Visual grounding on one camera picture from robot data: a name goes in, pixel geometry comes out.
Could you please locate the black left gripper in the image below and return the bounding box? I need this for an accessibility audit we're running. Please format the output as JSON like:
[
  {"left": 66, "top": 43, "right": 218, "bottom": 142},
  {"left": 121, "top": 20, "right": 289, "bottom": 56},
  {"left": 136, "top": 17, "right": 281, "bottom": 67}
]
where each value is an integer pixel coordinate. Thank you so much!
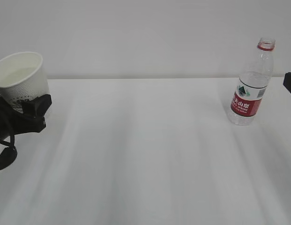
[{"left": 0, "top": 94, "right": 52, "bottom": 145}]

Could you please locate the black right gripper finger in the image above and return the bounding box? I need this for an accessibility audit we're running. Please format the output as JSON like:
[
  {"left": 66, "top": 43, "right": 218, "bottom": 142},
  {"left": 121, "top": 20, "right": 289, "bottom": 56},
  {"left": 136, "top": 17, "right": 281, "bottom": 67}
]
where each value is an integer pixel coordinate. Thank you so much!
[{"left": 283, "top": 72, "right": 291, "bottom": 94}]

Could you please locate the white paper coffee cup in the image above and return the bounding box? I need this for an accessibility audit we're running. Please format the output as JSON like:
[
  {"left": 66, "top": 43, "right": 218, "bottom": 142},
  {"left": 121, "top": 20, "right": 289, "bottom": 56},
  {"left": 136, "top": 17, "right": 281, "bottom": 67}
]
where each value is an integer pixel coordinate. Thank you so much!
[{"left": 0, "top": 52, "right": 50, "bottom": 113}]

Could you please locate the clear plastic water bottle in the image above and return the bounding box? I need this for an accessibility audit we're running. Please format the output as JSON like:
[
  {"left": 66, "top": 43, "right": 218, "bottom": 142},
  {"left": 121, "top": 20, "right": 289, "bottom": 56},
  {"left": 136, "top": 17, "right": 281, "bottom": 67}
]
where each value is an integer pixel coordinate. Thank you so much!
[{"left": 227, "top": 37, "right": 276, "bottom": 126}]

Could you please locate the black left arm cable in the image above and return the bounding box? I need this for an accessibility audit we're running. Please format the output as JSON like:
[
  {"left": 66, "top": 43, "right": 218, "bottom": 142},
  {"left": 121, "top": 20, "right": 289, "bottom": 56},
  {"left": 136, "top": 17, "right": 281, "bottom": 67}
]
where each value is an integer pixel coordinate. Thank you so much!
[{"left": 0, "top": 112, "right": 18, "bottom": 172}]

